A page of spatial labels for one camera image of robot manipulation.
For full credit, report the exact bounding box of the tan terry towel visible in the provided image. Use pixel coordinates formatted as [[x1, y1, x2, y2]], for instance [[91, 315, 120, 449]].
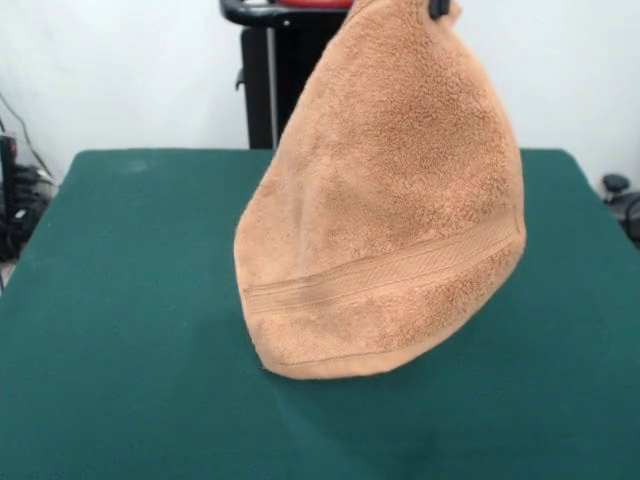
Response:
[[232, 0, 527, 383]]

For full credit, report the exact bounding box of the dark green table cloth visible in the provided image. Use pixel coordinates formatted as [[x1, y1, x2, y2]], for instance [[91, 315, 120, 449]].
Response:
[[0, 147, 640, 480]]

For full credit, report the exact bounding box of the red robot base ring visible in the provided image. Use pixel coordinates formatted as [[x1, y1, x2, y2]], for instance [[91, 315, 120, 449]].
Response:
[[274, 0, 357, 8]]

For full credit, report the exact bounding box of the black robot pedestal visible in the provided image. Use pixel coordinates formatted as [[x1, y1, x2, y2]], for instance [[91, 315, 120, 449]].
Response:
[[219, 0, 361, 150]]

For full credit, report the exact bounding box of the grey wall cable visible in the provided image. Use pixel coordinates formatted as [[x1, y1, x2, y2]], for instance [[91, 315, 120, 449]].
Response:
[[0, 92, 54, 181]]

